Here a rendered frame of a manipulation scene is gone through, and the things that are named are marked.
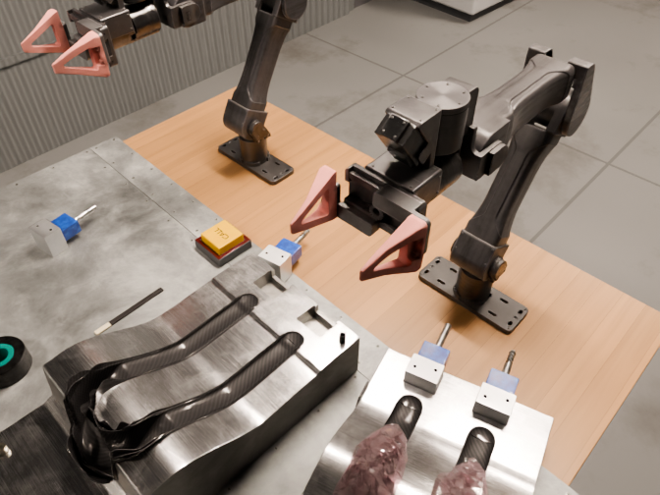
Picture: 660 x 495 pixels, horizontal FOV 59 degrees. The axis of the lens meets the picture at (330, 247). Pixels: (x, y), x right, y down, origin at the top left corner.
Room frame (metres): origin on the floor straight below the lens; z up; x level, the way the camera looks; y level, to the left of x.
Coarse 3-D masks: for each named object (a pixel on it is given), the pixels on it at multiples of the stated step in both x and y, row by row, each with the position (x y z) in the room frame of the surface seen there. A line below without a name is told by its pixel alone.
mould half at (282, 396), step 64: (256, 256) 0.70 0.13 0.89; (192, 320) 0.57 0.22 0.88; (256, 320) 0.57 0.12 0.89; (64, 384) 0.42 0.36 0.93; (128, 384) 0.42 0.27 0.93; (192, 384) 0.45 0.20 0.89; (320, 384) 0.47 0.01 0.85; (64, 448) 0.37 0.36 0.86; (192, 448) 0.34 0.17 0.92; (256, 448) 0.38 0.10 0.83
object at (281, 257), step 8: (304, 232) 0.83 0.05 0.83; (288, 240) 0.80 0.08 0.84; (296, 240) 0.80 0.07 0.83; (264, 248) 0.76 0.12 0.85; (272, 248) 0.76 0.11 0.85; (280, 248) 0.77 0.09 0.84; (288, 248) 0.77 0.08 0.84; (296, 248) 0.77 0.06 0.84; (264, 256) 0.74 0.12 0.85; (272, 256) 0.74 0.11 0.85; (280, 256) 0.74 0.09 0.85; (288, 256) 0.74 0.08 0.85; (296, 256) 0.76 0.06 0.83; (272, 264) 0.72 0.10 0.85; (280, 264) 0.72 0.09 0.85; (288, 264) 0.74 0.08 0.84; (280, 272) 0.72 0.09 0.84; (288, 272) 0.74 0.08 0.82
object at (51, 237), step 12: (60, 216) 0.86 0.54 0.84; (84, 216) 0.88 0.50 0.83; (36, 228) 0.82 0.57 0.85; (48, 228) 0.82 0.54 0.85; (60, 228) 0.83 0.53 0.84; (72, 228) 0.84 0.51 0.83; (36, 240) 0.81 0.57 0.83; (48, 240) 0.79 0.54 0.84; (60, 240) 0.81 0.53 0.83; (48, 252) 0.79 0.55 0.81; (60, 252) 0.80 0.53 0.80
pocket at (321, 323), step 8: (304, 312) 0.58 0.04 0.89; (312, 312) 0.59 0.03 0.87; (320, 312) 0.59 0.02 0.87; (304, 320) 0.58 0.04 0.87; (312, 320) 0.58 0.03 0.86; (320, 320) 0.58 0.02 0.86; (328, 320) 0.58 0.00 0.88; (312, 328) 0.57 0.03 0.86; (320, 328) 0.57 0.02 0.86; (328, 328) 0.57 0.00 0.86; (320, 336) 0.55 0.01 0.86
